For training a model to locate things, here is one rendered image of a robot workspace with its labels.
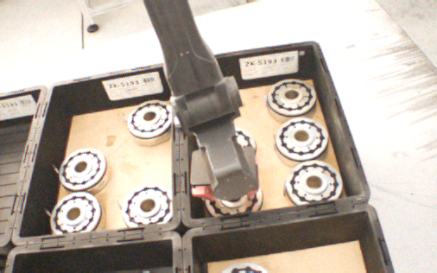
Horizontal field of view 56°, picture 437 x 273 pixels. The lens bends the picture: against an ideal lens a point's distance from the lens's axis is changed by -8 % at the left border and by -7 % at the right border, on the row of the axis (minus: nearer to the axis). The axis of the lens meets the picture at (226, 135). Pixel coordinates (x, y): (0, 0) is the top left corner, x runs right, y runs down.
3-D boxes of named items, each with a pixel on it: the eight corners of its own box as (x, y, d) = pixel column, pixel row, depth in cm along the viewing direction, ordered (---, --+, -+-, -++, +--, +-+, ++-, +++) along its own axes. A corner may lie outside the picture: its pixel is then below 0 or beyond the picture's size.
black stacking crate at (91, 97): (69, 118, 103) (50, 85, 94) (187, 98, 101) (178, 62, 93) (42, 273, 77) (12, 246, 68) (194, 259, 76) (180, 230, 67)
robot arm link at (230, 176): (231, 69, 57) (168, 92, 57) (257, 134, 50) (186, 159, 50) (246, 125, 66) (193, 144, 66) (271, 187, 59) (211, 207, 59)
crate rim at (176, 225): (53, 90, 95) (48, 82, 94) (180, 67, 94) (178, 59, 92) (16, 252, 70) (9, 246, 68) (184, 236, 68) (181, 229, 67)
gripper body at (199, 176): (256, 187, 68) (253, 159, 63) (192, 190, 69) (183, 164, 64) (255, 153, 72) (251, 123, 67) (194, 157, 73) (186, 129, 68)
